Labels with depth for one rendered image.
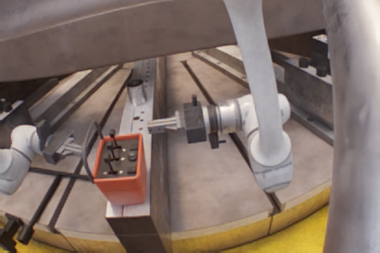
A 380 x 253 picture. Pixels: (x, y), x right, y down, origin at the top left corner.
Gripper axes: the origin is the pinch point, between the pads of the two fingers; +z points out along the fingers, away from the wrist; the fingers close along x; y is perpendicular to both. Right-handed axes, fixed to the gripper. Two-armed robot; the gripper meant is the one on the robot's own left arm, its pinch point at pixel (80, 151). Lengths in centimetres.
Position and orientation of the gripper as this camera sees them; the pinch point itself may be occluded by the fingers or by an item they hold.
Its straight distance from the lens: 87.5
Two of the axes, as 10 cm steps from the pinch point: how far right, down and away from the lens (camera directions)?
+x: -3.0, 5.3, -7.9
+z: 9.5, 0.6, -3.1
